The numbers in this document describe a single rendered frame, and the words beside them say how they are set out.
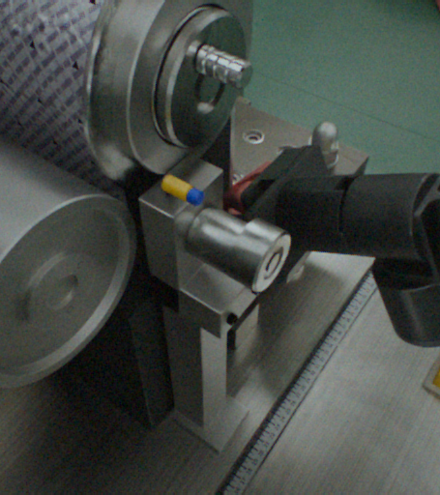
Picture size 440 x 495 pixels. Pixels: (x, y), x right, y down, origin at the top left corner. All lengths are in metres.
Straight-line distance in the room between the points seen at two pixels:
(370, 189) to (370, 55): 2.47
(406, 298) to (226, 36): 0.21
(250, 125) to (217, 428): 0.33
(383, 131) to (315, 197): 2.01
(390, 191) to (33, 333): 0.23
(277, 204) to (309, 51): 2.42
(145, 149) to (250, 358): 0.35
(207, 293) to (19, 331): 0.12
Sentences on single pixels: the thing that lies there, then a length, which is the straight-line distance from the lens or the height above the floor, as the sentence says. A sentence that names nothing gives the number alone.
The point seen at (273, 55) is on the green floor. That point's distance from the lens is 2.78.
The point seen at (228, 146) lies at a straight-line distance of 0.44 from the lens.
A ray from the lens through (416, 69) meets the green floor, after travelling 2.80.
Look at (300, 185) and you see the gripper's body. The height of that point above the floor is 1.15.
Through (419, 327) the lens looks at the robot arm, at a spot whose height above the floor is 1.09.
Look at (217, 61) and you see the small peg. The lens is 0.30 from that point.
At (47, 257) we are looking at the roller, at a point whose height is 1.20.
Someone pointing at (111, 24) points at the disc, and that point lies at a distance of 0.29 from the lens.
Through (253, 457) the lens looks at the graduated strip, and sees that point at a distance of 0.57.
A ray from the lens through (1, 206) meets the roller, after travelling 0.30.
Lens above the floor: 1.43
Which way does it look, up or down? 50 degrees down
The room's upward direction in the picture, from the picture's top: straight up
